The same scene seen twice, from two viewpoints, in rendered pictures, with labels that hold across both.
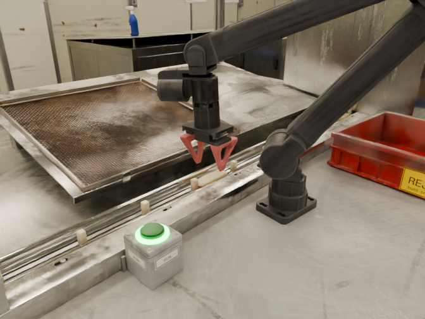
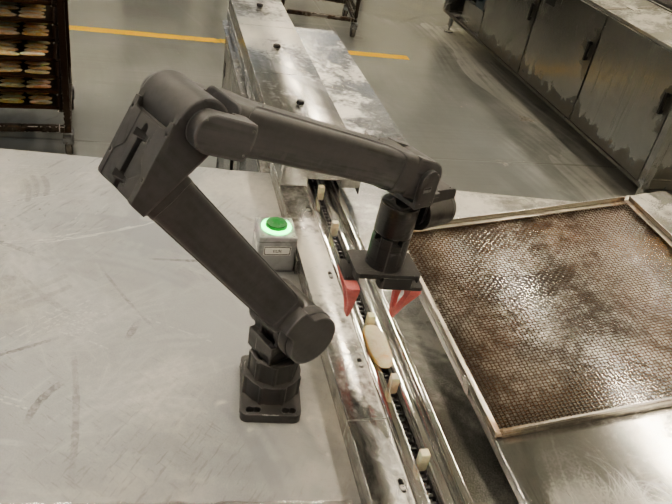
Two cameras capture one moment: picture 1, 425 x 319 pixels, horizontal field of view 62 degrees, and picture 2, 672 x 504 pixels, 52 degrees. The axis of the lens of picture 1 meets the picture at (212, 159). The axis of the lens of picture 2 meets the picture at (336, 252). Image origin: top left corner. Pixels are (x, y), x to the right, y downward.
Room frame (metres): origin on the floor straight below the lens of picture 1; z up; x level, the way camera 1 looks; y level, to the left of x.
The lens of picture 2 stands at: (1.07, -0.78, 1.57)
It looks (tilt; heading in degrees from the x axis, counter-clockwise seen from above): 34 degrees down; 118
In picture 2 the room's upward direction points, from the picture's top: 11 degrees clockwise
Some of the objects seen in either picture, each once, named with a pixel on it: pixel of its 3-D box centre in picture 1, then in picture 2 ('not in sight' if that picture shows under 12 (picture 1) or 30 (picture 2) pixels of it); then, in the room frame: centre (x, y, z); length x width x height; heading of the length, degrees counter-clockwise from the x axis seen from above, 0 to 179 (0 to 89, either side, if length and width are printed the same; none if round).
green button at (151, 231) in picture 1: (152, 233); (276, 225); (0.48, 0.10, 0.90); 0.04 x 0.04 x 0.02
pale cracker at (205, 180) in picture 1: (211, 176); (377, 344); (0.76, 0.00, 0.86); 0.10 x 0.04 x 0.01; 136
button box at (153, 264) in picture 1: (153, 259); (274, 251); (0.48, 0.10, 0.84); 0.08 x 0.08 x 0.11; 46
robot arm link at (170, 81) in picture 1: (184, 73); (420, 191); (0.75, 0.06, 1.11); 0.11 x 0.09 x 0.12; 73
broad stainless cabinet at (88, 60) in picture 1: (185, 81); not in sight; (3.60, 0.27, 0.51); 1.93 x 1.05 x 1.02; 136
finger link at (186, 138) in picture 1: (201, 145); (390, 291); (0.75, 0.03, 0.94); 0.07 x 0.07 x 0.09; 46
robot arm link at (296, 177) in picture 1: (280, 159); (287, 324); (0.68, -0.14, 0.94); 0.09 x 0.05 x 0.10; 73
